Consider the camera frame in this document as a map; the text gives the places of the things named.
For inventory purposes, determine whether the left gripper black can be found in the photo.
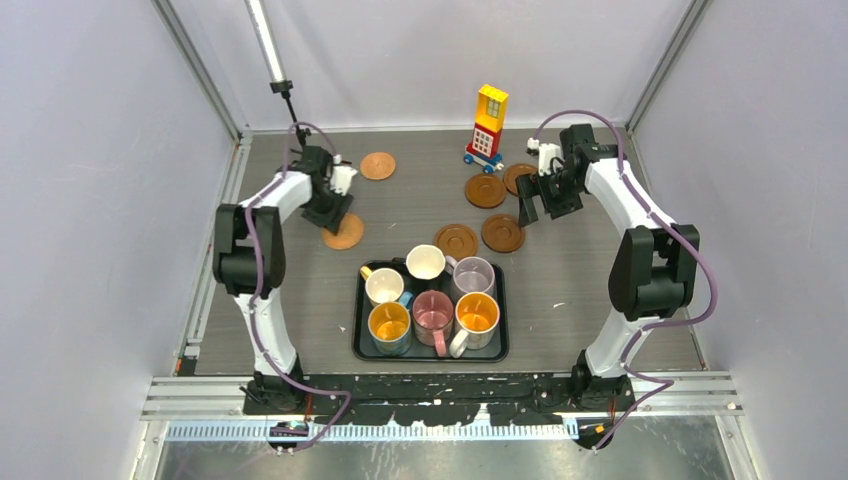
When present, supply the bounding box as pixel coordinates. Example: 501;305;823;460
304;183;354;236

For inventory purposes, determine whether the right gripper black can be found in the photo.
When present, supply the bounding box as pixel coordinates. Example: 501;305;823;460
515;167;584;228

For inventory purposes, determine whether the light woven coaster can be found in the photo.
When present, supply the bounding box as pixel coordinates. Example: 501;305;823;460
360;152;397;181
321;213;365;250

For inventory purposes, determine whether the dark wooden coaster two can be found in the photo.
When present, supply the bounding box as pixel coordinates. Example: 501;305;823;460
503;163;538;196

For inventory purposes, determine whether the dark wooden coaster three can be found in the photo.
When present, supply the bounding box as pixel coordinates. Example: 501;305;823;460
481;214;526;253

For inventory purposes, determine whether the dark wooden coaster one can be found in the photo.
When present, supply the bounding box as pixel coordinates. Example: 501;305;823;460
464;174;507;209

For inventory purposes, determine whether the cream cup yellow handle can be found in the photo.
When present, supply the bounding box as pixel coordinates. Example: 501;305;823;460
360;266;405;306

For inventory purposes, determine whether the dark wooden coaster four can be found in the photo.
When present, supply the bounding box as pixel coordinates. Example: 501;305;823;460
434;224;479;260

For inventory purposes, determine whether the white cup black outside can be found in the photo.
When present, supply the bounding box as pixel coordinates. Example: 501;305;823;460
393;244;447;293

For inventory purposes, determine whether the lilac textured mug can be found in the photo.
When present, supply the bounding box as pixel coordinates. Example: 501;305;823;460
445;256;496;301

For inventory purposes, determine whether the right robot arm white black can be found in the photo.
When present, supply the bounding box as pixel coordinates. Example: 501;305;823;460
516;124;700;411

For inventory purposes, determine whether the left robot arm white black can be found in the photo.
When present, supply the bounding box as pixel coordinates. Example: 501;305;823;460
213;146;357;414

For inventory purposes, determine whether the toy block tower on wheels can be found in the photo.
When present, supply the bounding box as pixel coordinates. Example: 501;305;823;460
463;84;509;174

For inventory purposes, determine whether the blue mug yellow inside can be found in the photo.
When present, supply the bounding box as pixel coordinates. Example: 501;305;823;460
367;292;414;357

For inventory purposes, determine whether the black serving tray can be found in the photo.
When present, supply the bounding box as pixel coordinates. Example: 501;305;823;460
352;257;510;363

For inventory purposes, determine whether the pink patterned mug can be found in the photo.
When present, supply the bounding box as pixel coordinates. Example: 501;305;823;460
412;290;454;357

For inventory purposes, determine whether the white mug orange inside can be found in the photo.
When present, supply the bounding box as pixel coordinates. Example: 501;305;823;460
448;292;501;358

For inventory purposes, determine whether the silver microphone on tripod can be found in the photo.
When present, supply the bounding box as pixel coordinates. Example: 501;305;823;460
244;0;298;123

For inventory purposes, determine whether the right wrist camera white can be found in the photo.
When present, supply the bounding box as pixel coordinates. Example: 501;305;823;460
526;137;562;176

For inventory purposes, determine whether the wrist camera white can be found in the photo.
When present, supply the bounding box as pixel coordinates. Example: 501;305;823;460
526;137;562;176
330;154;358;196

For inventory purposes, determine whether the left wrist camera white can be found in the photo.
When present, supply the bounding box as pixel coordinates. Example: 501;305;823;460
330;154;358;196

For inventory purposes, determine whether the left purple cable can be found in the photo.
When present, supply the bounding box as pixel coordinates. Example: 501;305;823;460
243;121;354;454

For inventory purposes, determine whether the purple cable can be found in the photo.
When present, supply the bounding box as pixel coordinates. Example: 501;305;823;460
533;109;721;453
243;121;354;454

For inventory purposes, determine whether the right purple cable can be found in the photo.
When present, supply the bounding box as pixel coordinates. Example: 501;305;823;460
533;109;721;453

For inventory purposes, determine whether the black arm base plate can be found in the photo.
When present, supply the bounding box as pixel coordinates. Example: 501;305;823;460
239;373;635;427

